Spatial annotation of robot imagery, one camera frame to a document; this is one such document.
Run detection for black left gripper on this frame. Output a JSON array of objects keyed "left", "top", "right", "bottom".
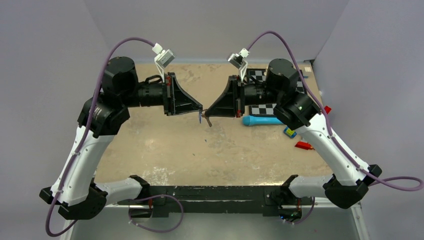
[{"left": 120, "top": 71, "right": 202, "bottom": 115}]

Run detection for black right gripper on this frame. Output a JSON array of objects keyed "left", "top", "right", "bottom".
[{"left": 205, "top": 75, "right": 282, "bottom": 118}]

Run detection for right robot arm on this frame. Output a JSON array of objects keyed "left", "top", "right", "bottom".
[{"left": 204, "top": 58, "right": 382, "bottom": 209}]

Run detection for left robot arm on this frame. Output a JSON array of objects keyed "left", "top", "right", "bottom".
[{"left": 39, "top": 56, "right": 203, "bottom": 220}]

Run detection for light blue plastic cylinder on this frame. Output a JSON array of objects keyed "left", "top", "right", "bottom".
[{"left": 241, "top": 115, "right": 284, "bottom": 126}]

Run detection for black white chessboard mat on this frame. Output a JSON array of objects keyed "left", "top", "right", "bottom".
[{"left": 246, "top": 68, "right": 313, "bottom": 116}]

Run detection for red triangular block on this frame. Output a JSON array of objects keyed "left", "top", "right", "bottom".
[{"left": 295, "top": 141, "right": 314, "bottom": 150}]

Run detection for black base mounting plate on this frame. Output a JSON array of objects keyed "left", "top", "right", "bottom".
[{"left": 145, "top": 185, "right": 314, "bottom": 218}]

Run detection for red green toy block stack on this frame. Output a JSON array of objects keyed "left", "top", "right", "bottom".
[{"left": 324, "top": 105, "right": 332, "bottom": 114}]

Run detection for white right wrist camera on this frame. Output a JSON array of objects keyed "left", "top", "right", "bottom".
[{"left": 227, "top": 48, "right": 250, "bottom": 81}]

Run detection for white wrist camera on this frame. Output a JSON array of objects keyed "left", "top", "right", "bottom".
[
  {"left": 227, "top": 48, "right": 250, "bottom": 81},
  {"left": 152, "top": 43, "right": 176, "bottom": 80}
]

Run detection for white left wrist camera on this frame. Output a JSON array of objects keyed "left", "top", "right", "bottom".
[{"left": 152, "top": 43, "right": 176, "bottom": 80}]

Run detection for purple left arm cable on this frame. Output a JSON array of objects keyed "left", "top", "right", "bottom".
[{"left": 44, "top": 36, "right": 157, "bottom": 238}]

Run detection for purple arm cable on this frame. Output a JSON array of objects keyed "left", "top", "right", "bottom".
[
  {"left": 246, "top": 30, "right": 424, "bottom": 192},
  {"left": 44, "top": 36, "right": 157, "bottom": 238}
]

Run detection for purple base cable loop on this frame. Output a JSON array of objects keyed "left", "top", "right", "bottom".
[{"left": 128, "top": 194, "right": 185, "bottom": 233}]

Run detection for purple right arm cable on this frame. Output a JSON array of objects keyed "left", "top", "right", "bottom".
[{"left": 246, "top": 30, "right": 424, "bottom": 192}]

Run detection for aluminium frame rail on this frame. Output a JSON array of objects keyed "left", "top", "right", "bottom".
[{"left": 62, "top": 197, "right": 369, "bottom": 240}]

